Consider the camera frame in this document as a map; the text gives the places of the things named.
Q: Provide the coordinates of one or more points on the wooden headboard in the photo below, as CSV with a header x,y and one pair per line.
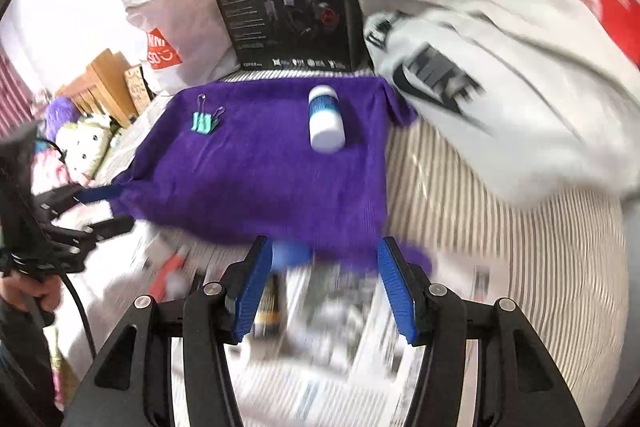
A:
x,y
102,89

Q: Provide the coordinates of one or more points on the white Miniso shopping bag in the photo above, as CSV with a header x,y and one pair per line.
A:
x,y
187,44

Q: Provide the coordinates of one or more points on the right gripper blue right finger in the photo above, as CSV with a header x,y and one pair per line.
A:
x,y
405,284

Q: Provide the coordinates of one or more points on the grey Nike bag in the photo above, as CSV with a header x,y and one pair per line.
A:
x,y
533,94

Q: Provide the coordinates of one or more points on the left hand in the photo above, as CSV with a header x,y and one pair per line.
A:
x,y
16,286

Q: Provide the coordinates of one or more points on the purple towel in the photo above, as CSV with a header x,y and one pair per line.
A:
x,y
257,174

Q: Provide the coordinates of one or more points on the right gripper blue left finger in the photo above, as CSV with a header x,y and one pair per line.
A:
x,y
245,282

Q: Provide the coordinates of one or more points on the striped bed sheet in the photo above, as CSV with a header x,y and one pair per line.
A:
x,y
564,261

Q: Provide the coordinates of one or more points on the purple plush toy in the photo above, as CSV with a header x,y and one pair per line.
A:
x,y
60,111

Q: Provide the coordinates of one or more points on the brown patterned box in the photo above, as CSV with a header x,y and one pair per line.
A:
x,y
140,93

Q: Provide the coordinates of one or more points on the blue pink round container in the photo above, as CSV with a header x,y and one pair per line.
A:
x,y
290,254

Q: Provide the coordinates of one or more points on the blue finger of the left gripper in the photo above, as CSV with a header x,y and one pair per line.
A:
x,y
89,195
111,227

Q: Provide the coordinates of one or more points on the white spotted plush toy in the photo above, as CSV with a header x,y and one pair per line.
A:
x,y
84,144

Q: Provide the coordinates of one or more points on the white blue pill bottle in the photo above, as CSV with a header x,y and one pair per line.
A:
x,y
325,121

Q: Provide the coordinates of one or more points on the teal binder clip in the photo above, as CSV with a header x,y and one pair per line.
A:
x,y
203,122

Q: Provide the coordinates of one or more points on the black gold battery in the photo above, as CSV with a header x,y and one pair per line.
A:
x,y
269,316

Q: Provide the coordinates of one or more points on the newspaper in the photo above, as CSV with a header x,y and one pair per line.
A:
x,y
339,360

